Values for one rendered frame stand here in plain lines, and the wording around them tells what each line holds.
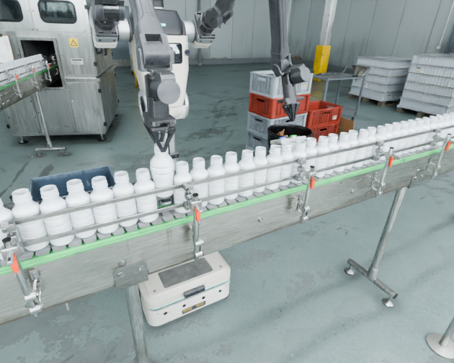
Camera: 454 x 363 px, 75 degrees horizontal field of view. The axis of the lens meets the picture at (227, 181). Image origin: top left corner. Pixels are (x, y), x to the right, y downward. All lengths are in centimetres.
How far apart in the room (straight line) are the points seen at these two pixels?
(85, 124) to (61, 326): 311
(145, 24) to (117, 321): 162
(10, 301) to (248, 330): 128
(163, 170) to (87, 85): 369
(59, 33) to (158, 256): 379
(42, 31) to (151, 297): 360
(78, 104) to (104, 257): 377
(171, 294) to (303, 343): 78
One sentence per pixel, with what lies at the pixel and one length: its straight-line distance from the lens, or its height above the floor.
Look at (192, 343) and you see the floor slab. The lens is 185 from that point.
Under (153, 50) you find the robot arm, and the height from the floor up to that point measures 148.
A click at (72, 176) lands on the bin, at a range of 147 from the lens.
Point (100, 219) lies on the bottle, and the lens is 90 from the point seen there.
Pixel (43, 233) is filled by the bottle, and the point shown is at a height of 104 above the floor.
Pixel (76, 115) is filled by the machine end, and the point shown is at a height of 39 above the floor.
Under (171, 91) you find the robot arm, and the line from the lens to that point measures 74.
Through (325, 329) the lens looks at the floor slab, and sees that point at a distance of 200.
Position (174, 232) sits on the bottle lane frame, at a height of 96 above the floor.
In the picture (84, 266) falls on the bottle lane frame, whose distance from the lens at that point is 95.
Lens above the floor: 154
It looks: 28 degrees down
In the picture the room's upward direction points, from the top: 2 degrees clockwise
